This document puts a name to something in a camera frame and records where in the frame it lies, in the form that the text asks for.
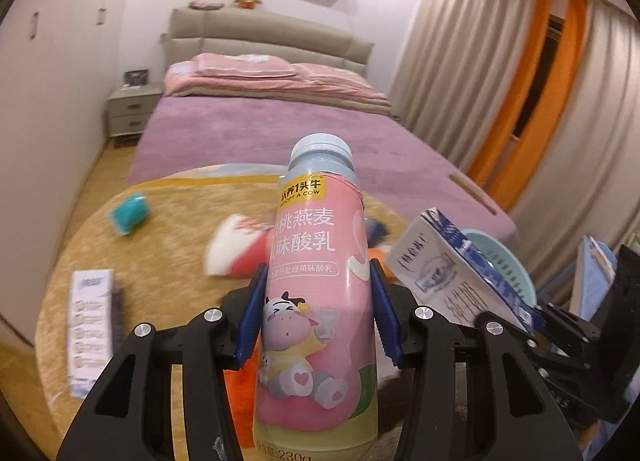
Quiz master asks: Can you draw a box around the dark blue white carton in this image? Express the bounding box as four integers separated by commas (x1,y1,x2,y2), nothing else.
66,269,124,399

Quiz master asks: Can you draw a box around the pink yogurt drink bottle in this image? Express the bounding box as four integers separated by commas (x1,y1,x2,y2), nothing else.
253,133,378,460

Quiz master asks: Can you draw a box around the blue milk carton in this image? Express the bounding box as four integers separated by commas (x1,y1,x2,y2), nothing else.
384,208,538,333

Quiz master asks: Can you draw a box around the teal clay packet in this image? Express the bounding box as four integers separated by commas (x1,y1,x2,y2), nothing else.
111,192,150,236

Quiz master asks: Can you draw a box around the orange plastic bag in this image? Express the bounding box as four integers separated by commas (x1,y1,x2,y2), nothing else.
224,346,259,449

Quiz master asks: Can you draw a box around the light blue plastic basket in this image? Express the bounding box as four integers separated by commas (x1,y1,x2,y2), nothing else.
462,229,537,307

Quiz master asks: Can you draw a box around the beige curtain right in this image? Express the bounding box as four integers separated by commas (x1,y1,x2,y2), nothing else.
512,0,639,288

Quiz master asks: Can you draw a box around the beige curtain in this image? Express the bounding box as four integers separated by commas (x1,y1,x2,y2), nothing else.
512,0,639,288
390,0,536,170

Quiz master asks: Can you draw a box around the red white paper cup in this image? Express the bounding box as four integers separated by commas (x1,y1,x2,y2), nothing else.
204,214,273,278

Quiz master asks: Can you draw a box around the wooden stick on bed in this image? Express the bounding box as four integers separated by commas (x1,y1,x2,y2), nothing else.
448,173,497,215

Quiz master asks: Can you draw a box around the orange curtain left strip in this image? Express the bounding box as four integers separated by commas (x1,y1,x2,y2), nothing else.
466,0,553,190

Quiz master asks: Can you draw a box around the blue red small box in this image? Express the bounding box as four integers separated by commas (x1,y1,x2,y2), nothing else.
364,218,388,247

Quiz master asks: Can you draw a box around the bed with purple cover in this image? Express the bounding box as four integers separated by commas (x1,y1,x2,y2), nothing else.
124,94,520,247

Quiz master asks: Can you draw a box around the grey nightstand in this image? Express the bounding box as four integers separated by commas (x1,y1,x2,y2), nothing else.
106,82,164,138

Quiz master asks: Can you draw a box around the beige curtain left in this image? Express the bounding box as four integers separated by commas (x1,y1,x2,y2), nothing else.
390,0,536,170

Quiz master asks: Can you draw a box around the left pink pillow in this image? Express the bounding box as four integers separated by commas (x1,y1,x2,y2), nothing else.
192,53,297,79

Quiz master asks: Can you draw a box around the pink pillow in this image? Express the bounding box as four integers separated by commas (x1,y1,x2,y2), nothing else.
192,53,297,79
293,64,373,91

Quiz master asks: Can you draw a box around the right pink pillow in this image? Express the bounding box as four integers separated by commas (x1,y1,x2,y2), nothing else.
293,64,373,91

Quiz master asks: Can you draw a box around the beige padded headboard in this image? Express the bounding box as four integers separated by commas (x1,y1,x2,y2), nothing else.
160,7,374,77

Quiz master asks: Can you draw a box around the white wardrobe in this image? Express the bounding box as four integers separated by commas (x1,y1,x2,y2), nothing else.
1,0,126,346

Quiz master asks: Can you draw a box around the dark item on headboard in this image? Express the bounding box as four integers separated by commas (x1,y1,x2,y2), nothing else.
188,1,224,12

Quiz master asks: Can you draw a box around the orange plush toy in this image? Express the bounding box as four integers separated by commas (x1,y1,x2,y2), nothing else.
233,0,262,10

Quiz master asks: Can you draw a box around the dark picture frame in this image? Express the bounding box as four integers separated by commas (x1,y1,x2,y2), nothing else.
124,69,150,88

